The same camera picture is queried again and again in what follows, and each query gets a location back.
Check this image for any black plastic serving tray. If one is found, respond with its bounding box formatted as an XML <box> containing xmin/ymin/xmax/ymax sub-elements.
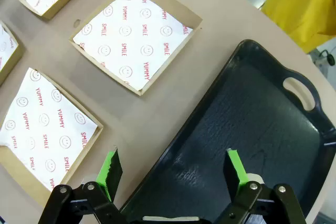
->
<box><xmin>119</xmin><ymin>39</ymin><xmax>336</xmax><ymax>224</ymax></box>

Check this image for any person in yellow jacket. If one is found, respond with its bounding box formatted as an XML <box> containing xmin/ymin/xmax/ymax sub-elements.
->
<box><xmin>261</xmin><ymin>0</ymin><xmax>336</xmax><ymax>54</ymax></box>

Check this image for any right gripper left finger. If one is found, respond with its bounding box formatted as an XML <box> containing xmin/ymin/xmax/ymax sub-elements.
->
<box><xmin>38</xmin><ymin>148</ymin><xmax>129</xmax><ymax>224</ymax></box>

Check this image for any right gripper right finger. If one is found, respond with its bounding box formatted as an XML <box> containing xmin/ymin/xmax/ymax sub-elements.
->
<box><xmin>215</xmin><ymin>148</ymin><xmax>308</xmax><ymax>224</ymax></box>

